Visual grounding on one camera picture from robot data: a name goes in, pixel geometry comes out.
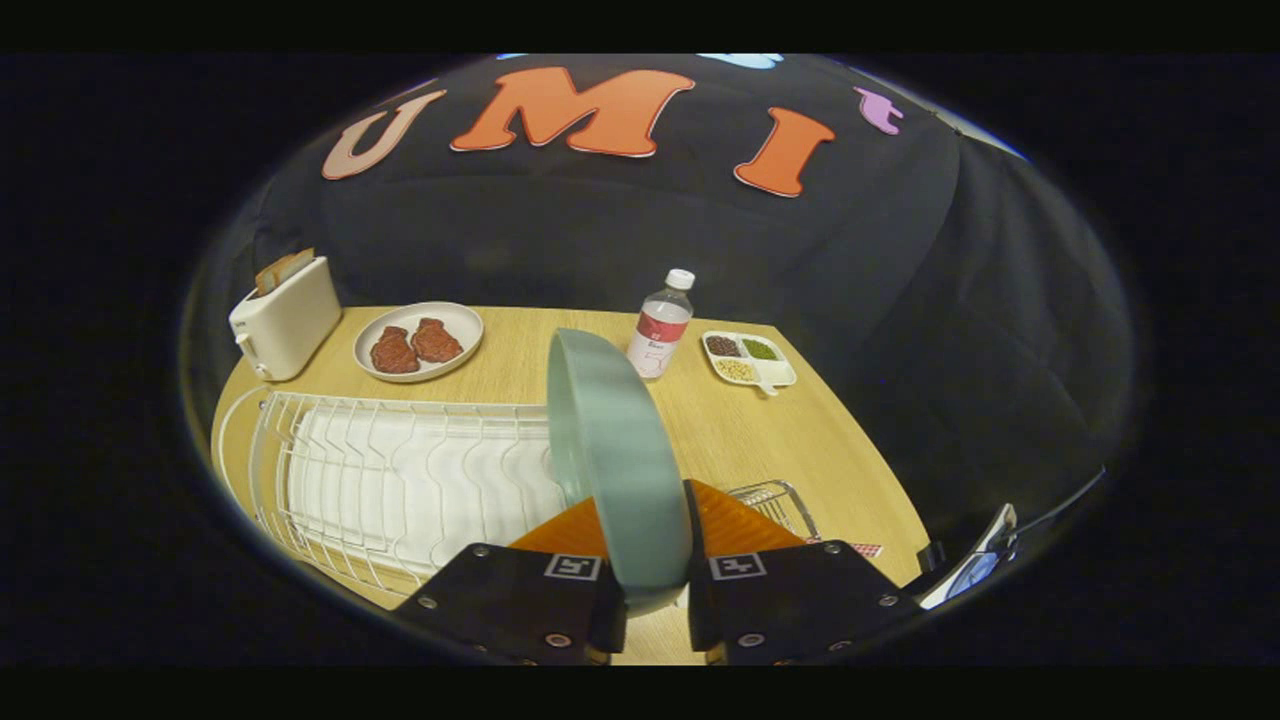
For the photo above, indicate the black backdrop cloth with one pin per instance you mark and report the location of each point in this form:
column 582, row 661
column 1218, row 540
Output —
column 600, row 230

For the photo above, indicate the white and blue device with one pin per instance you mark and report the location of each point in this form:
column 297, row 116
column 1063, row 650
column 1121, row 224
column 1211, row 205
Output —
column 975, row 560

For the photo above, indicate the clear bottle with red label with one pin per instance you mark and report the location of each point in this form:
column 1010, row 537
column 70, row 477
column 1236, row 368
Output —
column 660, row 330

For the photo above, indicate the pale green plate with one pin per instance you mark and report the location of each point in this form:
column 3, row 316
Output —
column 620, row 470

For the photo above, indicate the brown meat piece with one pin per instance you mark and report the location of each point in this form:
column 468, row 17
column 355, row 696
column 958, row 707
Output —
column 394, row 352
column 436, row 341

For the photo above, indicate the white wavy drip tray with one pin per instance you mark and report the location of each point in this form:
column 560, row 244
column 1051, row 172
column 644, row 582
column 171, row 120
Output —
column 420, row 480

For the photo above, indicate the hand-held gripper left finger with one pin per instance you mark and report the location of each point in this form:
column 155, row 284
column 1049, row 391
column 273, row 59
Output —
column 500, row 600

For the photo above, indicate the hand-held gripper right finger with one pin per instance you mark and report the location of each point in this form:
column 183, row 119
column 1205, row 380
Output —
column 800, row 600

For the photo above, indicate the white divided condiment tray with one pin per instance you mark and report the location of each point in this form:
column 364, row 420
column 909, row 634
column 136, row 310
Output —
column 775, row 372

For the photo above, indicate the toast slices in toaster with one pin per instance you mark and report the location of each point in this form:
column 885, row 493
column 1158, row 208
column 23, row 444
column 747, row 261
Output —
column 280, row 270

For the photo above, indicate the white toaster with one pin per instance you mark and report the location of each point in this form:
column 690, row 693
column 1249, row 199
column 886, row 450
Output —
column 290, row 325

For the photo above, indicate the beige plate with meat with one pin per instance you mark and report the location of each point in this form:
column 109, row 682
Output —
column 455, row 320

